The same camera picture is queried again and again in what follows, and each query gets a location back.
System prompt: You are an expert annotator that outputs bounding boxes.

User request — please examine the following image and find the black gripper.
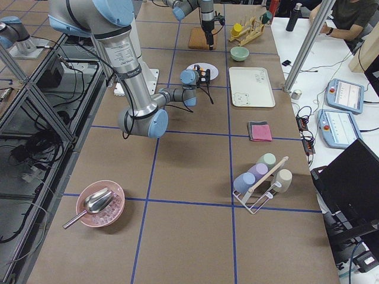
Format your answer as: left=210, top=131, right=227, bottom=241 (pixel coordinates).
left=201, top=20, right=214, bottom=50

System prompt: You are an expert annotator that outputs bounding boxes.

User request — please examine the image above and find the white round plate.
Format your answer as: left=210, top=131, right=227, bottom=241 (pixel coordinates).
left=187, top=62, right=219, bottom=80

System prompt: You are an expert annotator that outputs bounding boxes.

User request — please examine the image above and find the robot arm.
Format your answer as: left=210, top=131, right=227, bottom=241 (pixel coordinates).
left=162, top=0, right=216, bottom=50
left=49, top=1, right=199, bottom=138

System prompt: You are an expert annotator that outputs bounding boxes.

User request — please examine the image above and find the cream bear tray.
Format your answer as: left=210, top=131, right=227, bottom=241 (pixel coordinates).
left=229, top=67, right=275, bottom=108

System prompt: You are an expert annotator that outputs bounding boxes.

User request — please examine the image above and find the wooden cutting board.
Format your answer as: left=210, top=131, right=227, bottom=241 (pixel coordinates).
left=188, top=27, right=217, bottom=50

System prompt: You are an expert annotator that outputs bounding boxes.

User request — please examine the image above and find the yellow mug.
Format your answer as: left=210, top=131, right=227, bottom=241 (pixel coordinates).
left=230, top=23, right=243, bottom=37

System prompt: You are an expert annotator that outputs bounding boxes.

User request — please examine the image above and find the green bowl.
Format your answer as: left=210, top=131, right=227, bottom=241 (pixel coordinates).
left=230, top=46, right=250, bottom=62

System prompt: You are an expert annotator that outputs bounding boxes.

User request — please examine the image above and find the wooden drying rack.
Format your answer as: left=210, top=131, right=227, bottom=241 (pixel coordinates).
left=228, top=10, right=269, bottom=47

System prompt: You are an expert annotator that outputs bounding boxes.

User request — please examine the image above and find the dark green mug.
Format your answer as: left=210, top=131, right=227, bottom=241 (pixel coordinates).
left=259, top=11, right=272, bottom=25

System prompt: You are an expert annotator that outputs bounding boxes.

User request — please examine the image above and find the black water bottle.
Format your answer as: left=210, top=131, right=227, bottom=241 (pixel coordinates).
left=285, top=2, right=302, bottom=32

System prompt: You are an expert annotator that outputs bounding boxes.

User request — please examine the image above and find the grey folded cloth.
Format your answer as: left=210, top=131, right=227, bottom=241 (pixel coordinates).
left=248, top=121, right=268, bottom=141

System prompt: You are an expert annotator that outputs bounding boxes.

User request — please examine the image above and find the small metal can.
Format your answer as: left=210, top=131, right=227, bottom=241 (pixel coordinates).
left=291, top=89, right=302, bottom=100

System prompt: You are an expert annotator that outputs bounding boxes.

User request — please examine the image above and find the pink folded cloth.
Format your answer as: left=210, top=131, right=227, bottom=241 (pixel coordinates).
left=252, top=124, right=272, bottom=141

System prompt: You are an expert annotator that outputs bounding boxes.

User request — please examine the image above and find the black power strip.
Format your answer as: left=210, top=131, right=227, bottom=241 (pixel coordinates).
left=296, top=115, right=315, bottom=156

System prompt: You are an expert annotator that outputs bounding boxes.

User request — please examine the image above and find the green tumbler cup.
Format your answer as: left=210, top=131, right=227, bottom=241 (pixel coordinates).
left=257, top=153, right=277, bottom=169

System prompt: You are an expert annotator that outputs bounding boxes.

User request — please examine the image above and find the purple tumbler cup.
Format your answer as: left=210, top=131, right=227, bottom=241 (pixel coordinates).
left=248, top=163, right=268, bottom=180

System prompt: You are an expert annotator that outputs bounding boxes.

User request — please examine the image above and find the person in grey shirt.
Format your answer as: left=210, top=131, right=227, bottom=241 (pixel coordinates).
left=320, top=0, right=378, bottom=41

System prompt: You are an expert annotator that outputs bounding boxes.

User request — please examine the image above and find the teach pendant far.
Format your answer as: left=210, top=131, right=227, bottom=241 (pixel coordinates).
left=325, top=79, right=365, bottom=114

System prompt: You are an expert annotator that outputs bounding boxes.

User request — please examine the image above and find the teach pendant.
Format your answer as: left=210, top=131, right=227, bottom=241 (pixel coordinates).
left=325, top=79, right=365, bottom=114
left=317, top=109, right=362, bottom=149

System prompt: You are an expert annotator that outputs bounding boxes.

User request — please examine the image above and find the blue tumbler cup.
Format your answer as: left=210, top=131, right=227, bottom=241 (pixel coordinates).
left=233, top=172, right=256, bottom=193

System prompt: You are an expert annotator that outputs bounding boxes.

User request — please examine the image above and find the teach pendant near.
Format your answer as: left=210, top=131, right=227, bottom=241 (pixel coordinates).
left=317, top=109, right=362, bottom=149

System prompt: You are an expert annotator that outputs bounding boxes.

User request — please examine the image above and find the beige tumbler cup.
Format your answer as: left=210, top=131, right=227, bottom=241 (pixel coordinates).
left=273, top=169, right=293, bottom=193

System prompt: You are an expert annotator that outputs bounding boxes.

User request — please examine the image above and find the metal scoop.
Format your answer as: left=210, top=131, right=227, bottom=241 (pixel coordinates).
left=62, top=188, right=114, bottom=229

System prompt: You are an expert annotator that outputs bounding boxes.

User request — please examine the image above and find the pink bowl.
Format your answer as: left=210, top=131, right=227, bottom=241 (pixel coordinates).
left=76, top=180, right=125, bottom=228

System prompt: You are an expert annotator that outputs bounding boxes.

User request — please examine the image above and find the black laptop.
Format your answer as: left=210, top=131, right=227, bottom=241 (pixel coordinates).
left=311, top=138, right=378, bottom=256

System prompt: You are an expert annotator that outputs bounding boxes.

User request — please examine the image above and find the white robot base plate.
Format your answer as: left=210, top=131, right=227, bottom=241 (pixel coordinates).
left=114, top=60, right=159, bottom=96

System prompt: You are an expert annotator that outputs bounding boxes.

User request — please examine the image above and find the aluminium frame post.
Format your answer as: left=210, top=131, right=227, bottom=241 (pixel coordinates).
left=283, top=0, right=335, bottom=93

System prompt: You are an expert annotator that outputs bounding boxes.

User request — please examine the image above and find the white wire cup rack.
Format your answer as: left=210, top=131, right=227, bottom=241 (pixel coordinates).
left=233, top=156, right=288, bottom=214

